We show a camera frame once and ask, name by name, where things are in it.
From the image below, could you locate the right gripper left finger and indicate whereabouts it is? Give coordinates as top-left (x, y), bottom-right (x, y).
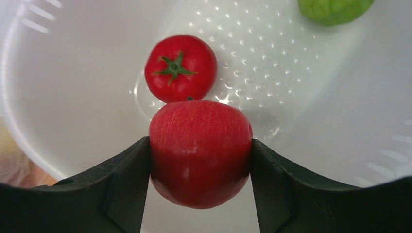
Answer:
top-left (0, 137), bottom-right (150, 233)

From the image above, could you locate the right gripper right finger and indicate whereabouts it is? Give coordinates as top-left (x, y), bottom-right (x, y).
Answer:
top-left (250, 139), bottom-right (412, 233)

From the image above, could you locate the red fake apple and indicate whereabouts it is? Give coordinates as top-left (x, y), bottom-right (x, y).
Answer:
top-left (149, 100), bottom-right (253, 209)

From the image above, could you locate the clear plastic bag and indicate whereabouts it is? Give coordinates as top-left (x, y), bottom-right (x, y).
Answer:
top-left (0, 119), bottom-right (57, 188)

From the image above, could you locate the red fake tomato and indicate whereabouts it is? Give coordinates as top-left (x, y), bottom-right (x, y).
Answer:
top-left (144, 34), bottom-right (218, 103)

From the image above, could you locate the green fake apple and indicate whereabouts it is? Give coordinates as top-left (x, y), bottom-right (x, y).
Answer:
top-left (297, 0), bottom-right (374, 27)

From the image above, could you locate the white plastic basket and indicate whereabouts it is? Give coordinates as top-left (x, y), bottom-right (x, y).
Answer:
top-left (0, 0), bottom-right (412, 233)

